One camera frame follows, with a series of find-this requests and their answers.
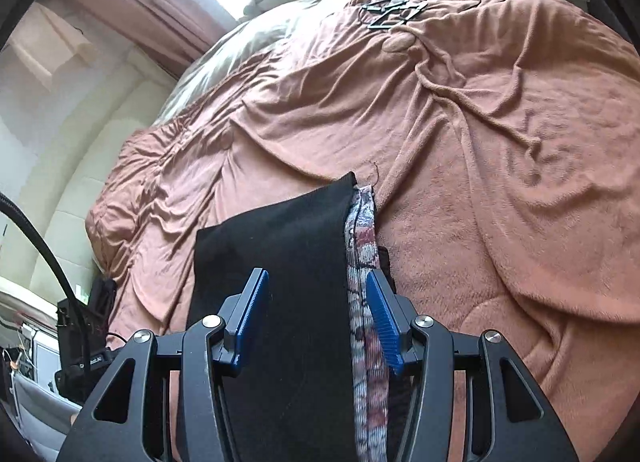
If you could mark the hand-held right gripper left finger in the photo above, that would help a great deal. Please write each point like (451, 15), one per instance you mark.
(252, 322)

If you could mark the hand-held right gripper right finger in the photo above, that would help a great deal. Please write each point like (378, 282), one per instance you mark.
(385, 329)

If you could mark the black pants with floral lining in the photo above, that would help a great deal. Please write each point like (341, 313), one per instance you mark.
(300, 292)

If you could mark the white cabinet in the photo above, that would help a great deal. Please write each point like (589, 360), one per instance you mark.
(42, 357)

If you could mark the pink fleece blanket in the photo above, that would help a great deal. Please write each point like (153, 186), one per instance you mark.
(500, 192)

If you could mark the cream padded headboard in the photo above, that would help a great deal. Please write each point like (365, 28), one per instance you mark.
(75, 152)

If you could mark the beige duvet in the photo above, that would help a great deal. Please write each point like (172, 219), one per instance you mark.
(280, 27)

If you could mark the black square frame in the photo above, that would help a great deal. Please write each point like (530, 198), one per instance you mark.
(385, 21)
(407, 11)

